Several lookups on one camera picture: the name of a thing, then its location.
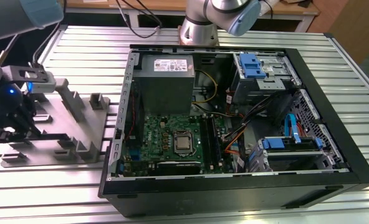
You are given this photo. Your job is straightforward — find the black RAM slot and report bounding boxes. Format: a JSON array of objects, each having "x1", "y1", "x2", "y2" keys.
[{"x1": 207, "y1": 114, "x2": 213, "y2": 169}]

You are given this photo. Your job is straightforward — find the grey parts rack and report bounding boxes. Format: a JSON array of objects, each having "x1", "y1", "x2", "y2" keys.
[{"x1": 0, "y1": 78, "x2": 112, "y2": 168}]

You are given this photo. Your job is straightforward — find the green motherboard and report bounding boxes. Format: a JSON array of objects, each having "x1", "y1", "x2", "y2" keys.
[{"x1": 121, "y1": 114, "x2": 235, "y2": 175}]

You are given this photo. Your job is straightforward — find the grey power supply unit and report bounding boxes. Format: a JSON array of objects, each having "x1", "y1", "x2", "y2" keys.
[{"x1": 132, "y1": 55, "x2": 195, "y2": 116}]

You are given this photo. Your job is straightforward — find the silver CPU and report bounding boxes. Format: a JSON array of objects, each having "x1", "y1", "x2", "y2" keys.
[{"x1": 175, "y1": 136, "x2": 193, "y2": 150}]

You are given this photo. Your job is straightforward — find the CPU socket metal cover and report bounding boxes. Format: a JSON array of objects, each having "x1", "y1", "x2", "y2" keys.
[{"x1": 171, "y1": 130, "x2": 195, "y2": 156}]

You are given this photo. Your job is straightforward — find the black graphics card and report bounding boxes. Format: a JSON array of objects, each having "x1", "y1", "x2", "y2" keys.
[{"x1": 155, "y1": 160, "x2": 201, "y2": 176}]

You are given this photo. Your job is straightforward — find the black PC case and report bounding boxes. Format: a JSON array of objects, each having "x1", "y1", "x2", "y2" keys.
[{"x1": 96, "y1": 44, "x2": 369, "y2": 219}]

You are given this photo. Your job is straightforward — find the blue disk carrier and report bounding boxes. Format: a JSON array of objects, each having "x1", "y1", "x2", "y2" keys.
[{"x1": 239, "y1": 53, "x2": 267, "y2": 79}]

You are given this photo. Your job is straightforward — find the grey metal drive cage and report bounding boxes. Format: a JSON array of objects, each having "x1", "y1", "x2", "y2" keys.
[{"x1": 229, "y1": 52, "x2": 300, "y2": 105}]

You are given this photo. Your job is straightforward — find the grey metal disk bay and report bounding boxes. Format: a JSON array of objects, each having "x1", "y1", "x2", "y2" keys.
[{"x1": 244, "y1": 136, "x2": 339, "y2": 174}]

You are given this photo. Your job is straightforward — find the hard disk in blue carrier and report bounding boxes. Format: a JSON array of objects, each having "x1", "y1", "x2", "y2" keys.
[{"x1": 260, "y1": 136, "x2": 323, "y2": 154}]

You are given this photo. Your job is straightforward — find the wooden desk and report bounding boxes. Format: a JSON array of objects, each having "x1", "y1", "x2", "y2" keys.
[{"x1": 64, "y1": 0, "x2": 322, "y2": 33}]

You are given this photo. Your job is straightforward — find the wooden cabinet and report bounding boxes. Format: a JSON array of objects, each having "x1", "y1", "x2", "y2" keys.
[{"x1": 308, "y1": 0, "x2": 369, "y2": 63}]

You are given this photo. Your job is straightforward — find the black camera bracket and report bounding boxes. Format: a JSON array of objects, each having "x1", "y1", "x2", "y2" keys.
[{"x1": 1, "y1": 65, "x2": 53, "y2": 84}]

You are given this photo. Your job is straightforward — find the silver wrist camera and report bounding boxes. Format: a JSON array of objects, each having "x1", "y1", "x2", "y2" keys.
[{"x1": 30, "y1": 71, "x2": 56, "y2": 94}]

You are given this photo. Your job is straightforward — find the yellow wire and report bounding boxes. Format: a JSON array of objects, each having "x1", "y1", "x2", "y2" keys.
[{"x1": 193, "y1": 69, "x2": 219, "y2": 104}]

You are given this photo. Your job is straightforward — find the orange wire bundle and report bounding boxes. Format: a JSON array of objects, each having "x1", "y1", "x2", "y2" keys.
[{"x1": 223, "y1": 137, "x2": 244, "y2": 154}]

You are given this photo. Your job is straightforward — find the black cable bundle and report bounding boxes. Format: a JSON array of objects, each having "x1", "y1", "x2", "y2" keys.
[{"x1": 221, "y1": 92, "x2": 284, "y2": 140}]

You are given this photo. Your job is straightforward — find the blue SATA wire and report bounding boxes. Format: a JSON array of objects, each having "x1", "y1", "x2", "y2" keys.
[{"x1": 283, "y1": 113, "x2": 302, "y2": 143}]

